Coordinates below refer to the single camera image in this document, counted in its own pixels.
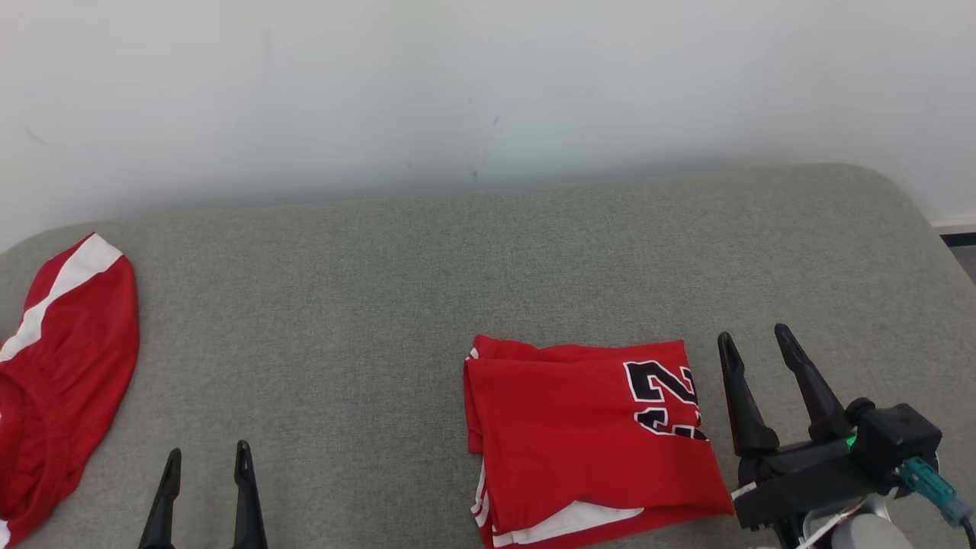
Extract red basketball jersey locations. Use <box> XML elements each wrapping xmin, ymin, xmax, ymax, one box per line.
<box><xmin>462</xmin><ymin>334</ymin><xmax>735</xmax><ymax>549</ymax></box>

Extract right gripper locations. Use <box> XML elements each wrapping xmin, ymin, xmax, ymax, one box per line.
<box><xmin>717</xmin><ymin>324</ymin><xmax>894</xmax><ymax>532</ymax></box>

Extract wall baseboard strip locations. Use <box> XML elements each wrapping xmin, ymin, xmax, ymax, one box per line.
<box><xmin>930</xmin><ymin>220</ymin><xmax>976</xmax><ymax>247</ymax></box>

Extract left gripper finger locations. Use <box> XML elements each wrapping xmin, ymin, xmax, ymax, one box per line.
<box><xmin>232</xmin><ymin>441</ymin><xmax>268</xmax><ymax>549</ymax></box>
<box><xmin>137</xmin><ymin>448</ymin><xmax>183</xmax><ymax>549</ymax></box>

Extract red white basketball shorts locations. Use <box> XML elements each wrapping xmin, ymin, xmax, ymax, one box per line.
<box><xmin>0</xmin><ymin>233</ymin><xmax>141</xmax><ymax>547</ymax></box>

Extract teal plug camera cable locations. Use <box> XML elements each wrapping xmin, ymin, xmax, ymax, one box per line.
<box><xmin>898</xmin><ymin>456</ymin><xmax>976</xmax><ymax>549</ymax></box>

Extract grey fabric sofa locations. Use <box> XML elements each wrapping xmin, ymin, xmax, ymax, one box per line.
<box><xmin>0</xmin><ymin>162</ymin><xmax>976</xmax><ymax>549</ymax></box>

